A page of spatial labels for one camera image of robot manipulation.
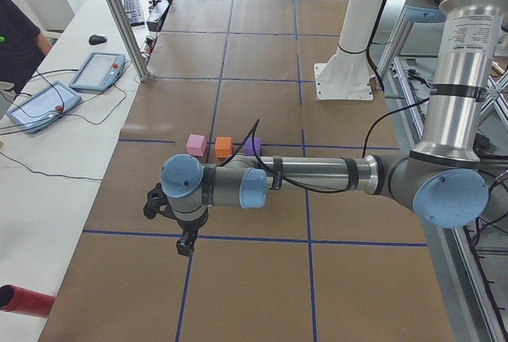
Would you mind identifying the black computer mouse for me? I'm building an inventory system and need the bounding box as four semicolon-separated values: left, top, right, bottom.
88;34;107;45

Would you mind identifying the person in dark shirt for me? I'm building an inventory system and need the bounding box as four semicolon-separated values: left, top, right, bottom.
1;0;52;94

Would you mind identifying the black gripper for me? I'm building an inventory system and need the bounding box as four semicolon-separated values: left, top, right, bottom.
174;209;209;256

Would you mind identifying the orange foam cube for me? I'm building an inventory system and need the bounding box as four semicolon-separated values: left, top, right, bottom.
214;136;233;159

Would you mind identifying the near blue teach pendant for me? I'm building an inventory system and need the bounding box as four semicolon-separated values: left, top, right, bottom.
6;81;82;133

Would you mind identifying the dark purple foam cube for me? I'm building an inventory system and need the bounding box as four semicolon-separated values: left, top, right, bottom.
244;136;261;156

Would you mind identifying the aluminium frame post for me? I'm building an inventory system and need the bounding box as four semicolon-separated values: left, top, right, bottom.
106;0;150;82

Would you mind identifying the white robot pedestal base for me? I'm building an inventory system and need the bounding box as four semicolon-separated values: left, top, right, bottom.
314;0;384;101

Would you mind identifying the far blue teach pendant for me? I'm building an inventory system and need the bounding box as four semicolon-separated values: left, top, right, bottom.
69;52;125;92

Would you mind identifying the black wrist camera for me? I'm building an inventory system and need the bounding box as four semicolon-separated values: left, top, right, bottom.
143;183;174;220

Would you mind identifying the blue teach pendant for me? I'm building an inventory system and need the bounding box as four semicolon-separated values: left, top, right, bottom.
6;81;82;133
69;52;125;92

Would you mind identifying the black keyboard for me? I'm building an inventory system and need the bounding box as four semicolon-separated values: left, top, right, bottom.
120;0;144;26

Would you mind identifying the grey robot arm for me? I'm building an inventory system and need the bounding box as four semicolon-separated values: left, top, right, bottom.
144;0;507;256

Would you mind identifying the light pink foam cube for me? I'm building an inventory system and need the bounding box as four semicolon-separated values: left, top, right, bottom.
186;134;207;157

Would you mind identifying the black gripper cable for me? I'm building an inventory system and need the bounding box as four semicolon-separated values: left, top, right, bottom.
217;0;432;194

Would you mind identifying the red bottle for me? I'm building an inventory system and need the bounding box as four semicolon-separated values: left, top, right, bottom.
1;284;56;318

